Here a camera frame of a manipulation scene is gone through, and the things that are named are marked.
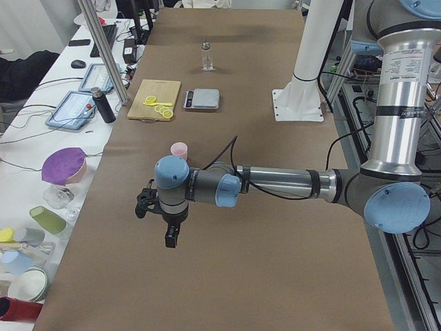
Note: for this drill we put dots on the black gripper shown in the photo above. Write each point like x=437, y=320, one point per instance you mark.
x=173, y=219

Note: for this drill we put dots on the pink plastic cup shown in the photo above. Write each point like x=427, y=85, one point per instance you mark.
x=179, y=149

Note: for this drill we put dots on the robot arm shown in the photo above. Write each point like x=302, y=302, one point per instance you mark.
x=386, y=189

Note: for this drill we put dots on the green plastic cup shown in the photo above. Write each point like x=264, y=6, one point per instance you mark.
x=48, y=220

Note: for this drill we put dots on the silver kitchen scale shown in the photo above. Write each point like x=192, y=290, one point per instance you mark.
x=202, y=99

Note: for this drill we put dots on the grey plastic cup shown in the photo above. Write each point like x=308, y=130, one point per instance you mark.
x=31, y=236

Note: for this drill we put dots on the light blue plastic cup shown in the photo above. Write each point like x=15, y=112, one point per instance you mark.
x=16, y=262

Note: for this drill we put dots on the yellow plastic cup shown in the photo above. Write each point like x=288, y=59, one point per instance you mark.
x=7, y=235

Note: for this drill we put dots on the red cup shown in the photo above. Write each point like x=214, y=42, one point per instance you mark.
x=20, y=311

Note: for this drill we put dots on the lemon slice near board end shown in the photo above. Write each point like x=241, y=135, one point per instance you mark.
x=167, y=114

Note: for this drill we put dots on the clear wine glass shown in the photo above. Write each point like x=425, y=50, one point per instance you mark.
x=61, y=198

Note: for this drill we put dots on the yellow plastic knife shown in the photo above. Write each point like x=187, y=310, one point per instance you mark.
x=158, y=104

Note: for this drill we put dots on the wooden cutting board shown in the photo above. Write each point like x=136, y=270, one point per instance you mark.
x=165, y=91

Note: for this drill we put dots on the white green bowl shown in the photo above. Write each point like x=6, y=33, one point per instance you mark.
x=31, y=286

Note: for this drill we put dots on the black thermos bottle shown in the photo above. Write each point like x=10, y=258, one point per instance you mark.
x=102, y=105

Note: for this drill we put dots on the near teach pendant tablet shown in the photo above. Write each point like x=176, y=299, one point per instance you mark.
x=73, y=112

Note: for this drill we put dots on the teach pendant tablet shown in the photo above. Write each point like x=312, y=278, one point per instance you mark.
x=73, y=112
x=96, y=76

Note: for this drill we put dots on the far teach pendant tablet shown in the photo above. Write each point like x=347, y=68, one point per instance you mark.
x=96, y=76

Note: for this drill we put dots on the black power adapter box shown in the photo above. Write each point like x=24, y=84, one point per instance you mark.
x=130, y=51

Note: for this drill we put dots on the black computer mouse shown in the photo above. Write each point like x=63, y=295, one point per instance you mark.
x=78, y=64

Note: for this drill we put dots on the black smartphone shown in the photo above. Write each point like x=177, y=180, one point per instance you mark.
x=79, y=42

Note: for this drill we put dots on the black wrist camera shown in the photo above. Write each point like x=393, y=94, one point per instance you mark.
x=147, y=201

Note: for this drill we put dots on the aluminium frame post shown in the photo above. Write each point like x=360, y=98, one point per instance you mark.
x=100, y=40

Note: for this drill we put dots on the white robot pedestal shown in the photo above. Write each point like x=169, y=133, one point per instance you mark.
x=300, y=99

